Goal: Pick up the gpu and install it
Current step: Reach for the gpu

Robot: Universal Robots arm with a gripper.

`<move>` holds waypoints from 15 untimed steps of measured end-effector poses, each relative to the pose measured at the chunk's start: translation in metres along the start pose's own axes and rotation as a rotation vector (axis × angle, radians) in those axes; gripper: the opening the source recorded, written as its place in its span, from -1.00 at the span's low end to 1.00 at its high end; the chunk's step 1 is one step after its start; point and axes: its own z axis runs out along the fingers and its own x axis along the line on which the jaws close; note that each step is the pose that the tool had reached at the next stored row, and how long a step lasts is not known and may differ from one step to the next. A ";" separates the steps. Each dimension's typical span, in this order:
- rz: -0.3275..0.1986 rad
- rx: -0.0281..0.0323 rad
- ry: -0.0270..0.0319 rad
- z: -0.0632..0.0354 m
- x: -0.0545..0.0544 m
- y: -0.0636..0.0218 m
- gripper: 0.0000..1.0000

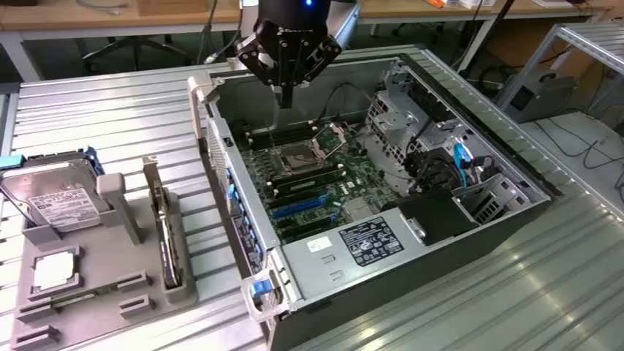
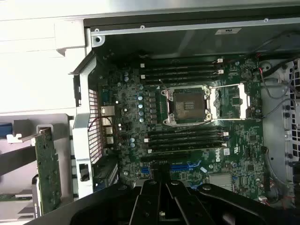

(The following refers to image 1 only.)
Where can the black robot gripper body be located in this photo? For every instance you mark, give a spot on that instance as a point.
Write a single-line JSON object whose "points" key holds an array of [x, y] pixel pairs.
{"points": [[292, 22]]}

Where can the Nvidia graphics card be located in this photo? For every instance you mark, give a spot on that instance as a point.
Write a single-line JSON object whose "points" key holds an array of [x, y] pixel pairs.
{"points": [[168, 237]]}

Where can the thin socket locking lever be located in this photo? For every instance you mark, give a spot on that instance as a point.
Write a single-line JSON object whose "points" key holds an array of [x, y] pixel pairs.
{"points": [[272, 137]]}

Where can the metal socket cover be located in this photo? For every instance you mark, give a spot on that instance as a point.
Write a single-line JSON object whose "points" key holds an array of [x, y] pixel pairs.
{"points": [[331, 140]]}

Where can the black office chair base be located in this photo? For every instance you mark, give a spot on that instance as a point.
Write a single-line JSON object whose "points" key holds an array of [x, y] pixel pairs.
{"points": [[136, 45]]}

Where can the small orange box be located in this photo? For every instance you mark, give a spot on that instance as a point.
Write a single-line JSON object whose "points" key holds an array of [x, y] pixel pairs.
{"points": [[436, 3]]}

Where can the CPU socket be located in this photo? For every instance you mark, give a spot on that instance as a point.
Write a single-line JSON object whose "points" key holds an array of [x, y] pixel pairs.
{"points": [[297, 159]]}

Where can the green motherboard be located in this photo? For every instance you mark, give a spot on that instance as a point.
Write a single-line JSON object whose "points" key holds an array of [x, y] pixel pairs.
{"points": [[360, 172]]}

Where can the black installed RAM stick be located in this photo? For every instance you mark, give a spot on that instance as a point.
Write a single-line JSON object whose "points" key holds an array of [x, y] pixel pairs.
{"points": [[307, 184]]}

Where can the long PCIe expansion slot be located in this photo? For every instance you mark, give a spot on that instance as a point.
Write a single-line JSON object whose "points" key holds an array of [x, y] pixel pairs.
{"points": [[300, 207]]}

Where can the silver chipset heatsink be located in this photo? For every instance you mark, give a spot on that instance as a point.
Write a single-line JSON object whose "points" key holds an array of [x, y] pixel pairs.
{"points": [[357, 210]]}

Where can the blue disk carrier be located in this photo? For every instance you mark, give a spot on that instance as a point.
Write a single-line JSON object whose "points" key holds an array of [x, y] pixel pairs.
{"points": [[95, 162]]}

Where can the grey control box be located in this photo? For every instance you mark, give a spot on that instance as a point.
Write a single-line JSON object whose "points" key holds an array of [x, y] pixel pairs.
{"points": [[541, 98]]}

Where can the black plastic air shroud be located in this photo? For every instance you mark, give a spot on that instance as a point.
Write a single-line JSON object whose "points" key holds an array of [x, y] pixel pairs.
{"points": [[428, 215]]}

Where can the perforated metal disk bay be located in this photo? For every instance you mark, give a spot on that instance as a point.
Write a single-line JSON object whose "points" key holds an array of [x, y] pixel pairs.
{"points": [[487, 204]]}

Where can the silver hard disk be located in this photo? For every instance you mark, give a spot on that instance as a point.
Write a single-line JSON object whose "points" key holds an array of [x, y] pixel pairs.
{"points": [[53, 197]]}

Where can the grey power supply unit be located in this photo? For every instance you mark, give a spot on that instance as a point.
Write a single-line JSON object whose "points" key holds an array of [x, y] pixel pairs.
{"points": [[316, 270]]}

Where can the blue case latch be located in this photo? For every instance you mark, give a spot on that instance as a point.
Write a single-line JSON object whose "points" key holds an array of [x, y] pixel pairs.
{"points": [[259, 287]]}

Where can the grey plastic parts rack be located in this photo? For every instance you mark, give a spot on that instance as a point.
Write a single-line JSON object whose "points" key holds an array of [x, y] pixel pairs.
{"points": [[97, 263]]}

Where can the open black PC case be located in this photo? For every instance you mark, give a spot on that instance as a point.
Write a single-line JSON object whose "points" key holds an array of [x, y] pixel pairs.
{"points": [[439, 292]]}

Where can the silver CPU chip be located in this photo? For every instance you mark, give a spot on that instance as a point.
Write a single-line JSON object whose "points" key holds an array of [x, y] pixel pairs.
{"points": [[53, 272]]}

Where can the green RAM stick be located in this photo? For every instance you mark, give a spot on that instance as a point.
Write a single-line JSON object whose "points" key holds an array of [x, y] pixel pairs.
{"points": [[92, 292]]}

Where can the wooden desk white frame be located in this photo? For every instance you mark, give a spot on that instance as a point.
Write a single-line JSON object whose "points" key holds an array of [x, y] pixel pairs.
{"points": [[536, 11], [97, 14]]}

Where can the aluminium slat table frame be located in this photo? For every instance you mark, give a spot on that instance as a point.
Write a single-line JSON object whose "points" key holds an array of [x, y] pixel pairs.
{"points": [[595, 44]]}

